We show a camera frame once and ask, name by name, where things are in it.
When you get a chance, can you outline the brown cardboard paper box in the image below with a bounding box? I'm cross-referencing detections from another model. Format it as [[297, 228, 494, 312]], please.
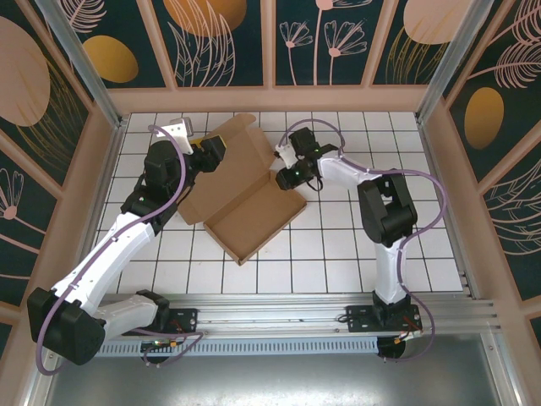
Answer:
[[176, 112, 309, 266]]

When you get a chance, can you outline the yellow power connector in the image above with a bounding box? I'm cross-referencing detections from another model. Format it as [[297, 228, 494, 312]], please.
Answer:
[[392, 327, 424, 346]]

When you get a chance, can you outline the grey metal sheet panel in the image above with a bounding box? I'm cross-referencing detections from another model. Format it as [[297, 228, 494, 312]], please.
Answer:
[[25, 332, 523, 406]]

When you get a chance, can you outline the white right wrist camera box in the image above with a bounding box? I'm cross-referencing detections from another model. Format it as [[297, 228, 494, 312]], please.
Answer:
[[273, 142, 296, 169]]

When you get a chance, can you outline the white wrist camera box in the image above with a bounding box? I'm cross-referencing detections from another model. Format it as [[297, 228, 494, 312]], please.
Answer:
[[166, 117, 194, 154], [273, 142, 296, 169]]

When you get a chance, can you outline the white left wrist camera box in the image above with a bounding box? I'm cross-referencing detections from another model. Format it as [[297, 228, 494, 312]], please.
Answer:
[[166, 117, 194, 154]]

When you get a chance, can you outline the aluminium side rail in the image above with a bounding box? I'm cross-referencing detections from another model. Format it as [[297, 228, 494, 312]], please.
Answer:
[[65, 122, 126, 308], [418, 121, 479, 299]]

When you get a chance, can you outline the aluminium corner post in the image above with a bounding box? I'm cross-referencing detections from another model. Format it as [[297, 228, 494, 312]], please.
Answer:
[[415, 0, 495, 124], [35, 0, 128, 130]]

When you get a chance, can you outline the long aluminium mounting rail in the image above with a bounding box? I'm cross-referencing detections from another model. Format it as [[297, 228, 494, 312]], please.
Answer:
[[99, 292, 500, 339]]

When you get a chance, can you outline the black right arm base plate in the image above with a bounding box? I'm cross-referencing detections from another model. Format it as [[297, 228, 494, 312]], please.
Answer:
[[345, 303, 424, 333]]

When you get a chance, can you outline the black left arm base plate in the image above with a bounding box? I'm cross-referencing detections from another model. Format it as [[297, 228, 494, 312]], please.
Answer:
[[121, 307, 199, 337]]

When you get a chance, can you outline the slotted grey cable tray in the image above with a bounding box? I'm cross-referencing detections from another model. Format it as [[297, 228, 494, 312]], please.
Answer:
[[99, 337, 380, 357]]

